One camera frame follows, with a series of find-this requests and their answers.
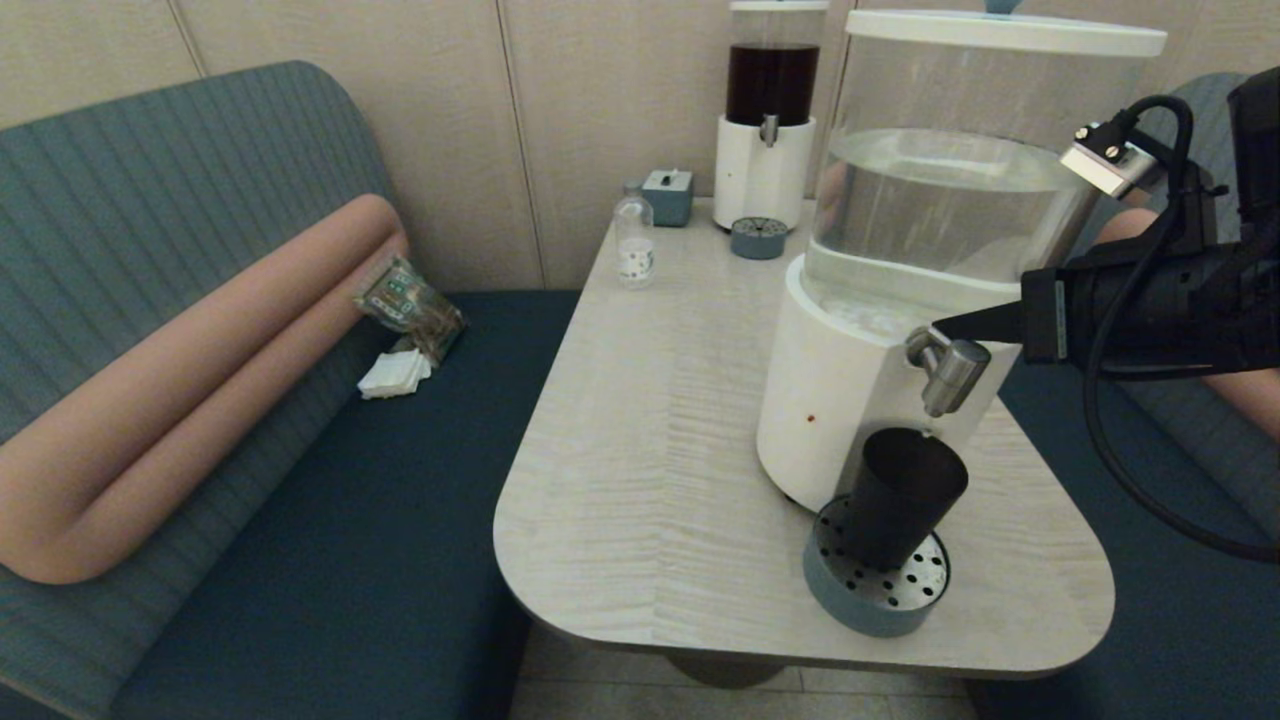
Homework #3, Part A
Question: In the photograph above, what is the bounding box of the large blue-grey perforated drip tray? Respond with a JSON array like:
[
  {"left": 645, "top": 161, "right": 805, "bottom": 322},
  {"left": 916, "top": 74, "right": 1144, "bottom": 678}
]
[{"left": 803, "top": 493, "right": 951, "bottom": 638}]

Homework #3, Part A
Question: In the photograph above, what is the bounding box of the large white clear water dispenser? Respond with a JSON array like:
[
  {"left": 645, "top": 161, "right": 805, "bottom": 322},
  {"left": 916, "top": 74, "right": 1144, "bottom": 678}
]
[{"left": 755, "top": 8, "right": 1168, "bottom": 515}]

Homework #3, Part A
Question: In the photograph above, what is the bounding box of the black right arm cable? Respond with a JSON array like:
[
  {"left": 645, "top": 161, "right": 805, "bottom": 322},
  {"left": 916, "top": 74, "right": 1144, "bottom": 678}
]
[{"left": 1083, "top": 95, "right": 1280, "bottom": 563}]

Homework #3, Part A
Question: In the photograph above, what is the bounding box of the small white dark-drink dispenser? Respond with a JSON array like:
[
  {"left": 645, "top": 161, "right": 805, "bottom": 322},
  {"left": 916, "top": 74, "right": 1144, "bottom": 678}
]
[{"left": 712, "top": 0, "right": 831, "bottom": 233}]

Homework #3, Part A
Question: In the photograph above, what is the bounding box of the beige table pedestal base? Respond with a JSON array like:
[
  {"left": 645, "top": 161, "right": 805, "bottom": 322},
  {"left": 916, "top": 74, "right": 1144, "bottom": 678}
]
[{"left": 665, "top": 650, "right": 791, "bottom": 689}]

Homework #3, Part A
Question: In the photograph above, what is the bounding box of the clear plastic bottle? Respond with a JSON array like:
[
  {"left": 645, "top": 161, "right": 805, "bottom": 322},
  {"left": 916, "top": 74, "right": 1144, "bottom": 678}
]
[{"left": 613, "top": 182, "right": 656, "bottom": 289}]

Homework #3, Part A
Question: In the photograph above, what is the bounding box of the white folded napkin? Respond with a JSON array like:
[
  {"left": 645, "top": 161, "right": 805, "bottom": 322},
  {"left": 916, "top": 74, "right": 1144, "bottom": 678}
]
[{"left": 357, "top": 348, "right": 433, "bottom": 401}]

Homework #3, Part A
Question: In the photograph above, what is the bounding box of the teal upholstered booth bench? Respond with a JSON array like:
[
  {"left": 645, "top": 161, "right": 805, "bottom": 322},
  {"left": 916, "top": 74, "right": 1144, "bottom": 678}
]
[
  {"left": 0, "top": 60, "right": 581, "bottom": 720},
  {"left": 965, "top": 72, "right": 1280, "bottom": 720}
]

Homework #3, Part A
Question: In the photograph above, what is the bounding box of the silver metal dispenser tap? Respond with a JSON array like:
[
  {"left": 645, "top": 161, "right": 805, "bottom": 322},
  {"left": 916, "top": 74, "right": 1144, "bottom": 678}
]
[{"left": 905, "top": 325, "right": 993, "bottom": 418}]

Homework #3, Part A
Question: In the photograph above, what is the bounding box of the green snack packet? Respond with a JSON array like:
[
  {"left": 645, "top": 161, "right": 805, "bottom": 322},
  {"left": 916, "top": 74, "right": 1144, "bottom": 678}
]
[{"left": 353, "top": 254, "right": 468, "bottom": 363}]

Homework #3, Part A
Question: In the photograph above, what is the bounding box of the teal tissue box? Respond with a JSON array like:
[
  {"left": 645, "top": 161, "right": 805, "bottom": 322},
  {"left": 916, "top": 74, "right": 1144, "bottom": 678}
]
[{"left": 641, "top": 168, "right": 695, "bottom": 228}]

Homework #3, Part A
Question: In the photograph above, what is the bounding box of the dark smoky plastic cup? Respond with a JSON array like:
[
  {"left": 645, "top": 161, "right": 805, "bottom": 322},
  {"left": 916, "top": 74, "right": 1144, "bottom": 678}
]
[{"left": 840, "top": 427, "right": 969, "bottom": 572}]

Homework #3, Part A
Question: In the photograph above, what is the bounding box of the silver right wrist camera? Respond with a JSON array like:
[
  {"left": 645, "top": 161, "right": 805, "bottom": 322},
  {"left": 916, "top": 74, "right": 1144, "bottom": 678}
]
[{"left": 1060, "top": 120, "right": 1166, "bottom": 198}]

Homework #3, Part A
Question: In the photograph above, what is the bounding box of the small blue-grey drip tray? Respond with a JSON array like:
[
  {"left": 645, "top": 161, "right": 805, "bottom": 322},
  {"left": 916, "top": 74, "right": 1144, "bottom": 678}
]
[{"left": 729, "top": 215, "right": 789, "bottom": 261}]

